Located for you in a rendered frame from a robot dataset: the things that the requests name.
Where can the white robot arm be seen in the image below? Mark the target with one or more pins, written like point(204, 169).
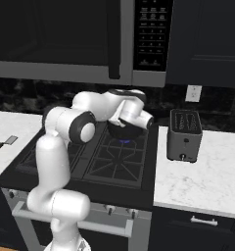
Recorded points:
point(54, 163)

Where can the black gas hob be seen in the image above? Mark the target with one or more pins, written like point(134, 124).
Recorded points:
point(116, 163)

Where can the grey toaster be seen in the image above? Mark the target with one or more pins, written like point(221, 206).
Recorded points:
point(184, 140)

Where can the silver oven door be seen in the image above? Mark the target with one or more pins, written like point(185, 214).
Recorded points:
point(139, 233)

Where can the dark upper cupboard door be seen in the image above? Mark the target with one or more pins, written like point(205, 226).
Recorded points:
point(206, 39)

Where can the white wall socket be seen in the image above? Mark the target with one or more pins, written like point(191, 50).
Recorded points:
point(193, 93)

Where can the dark drawer front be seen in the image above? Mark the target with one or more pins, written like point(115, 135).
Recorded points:
point(194, 233)

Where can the dark lower cupboard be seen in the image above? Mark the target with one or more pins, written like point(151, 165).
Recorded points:
point(3, 215)

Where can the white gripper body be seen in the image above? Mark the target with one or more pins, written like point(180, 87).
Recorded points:
point(120, 122)

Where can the silver hob knob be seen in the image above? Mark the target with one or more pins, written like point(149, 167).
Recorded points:
point(109, 209)
point(12, 193)
point(132, 213)

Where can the silver and black microwave oven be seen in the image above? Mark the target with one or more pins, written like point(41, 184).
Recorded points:
point(57, 36)

